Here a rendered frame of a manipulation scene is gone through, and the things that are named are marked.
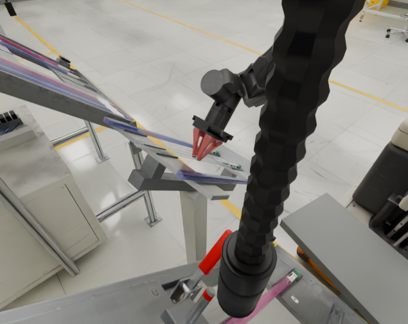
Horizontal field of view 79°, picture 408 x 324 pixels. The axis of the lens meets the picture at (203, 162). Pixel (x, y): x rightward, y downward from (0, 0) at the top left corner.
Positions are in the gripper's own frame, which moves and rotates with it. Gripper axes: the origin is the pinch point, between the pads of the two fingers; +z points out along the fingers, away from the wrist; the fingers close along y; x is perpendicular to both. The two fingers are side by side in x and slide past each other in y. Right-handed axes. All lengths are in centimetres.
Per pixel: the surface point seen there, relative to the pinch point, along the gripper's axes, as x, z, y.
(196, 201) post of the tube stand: 5.8, 12.0, 3.3
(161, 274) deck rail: -29.5, 9.7, 21.3
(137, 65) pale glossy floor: 164, -24, -242
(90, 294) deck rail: -39.4, 9.2, 20.6
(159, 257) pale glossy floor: 60, 71, -26
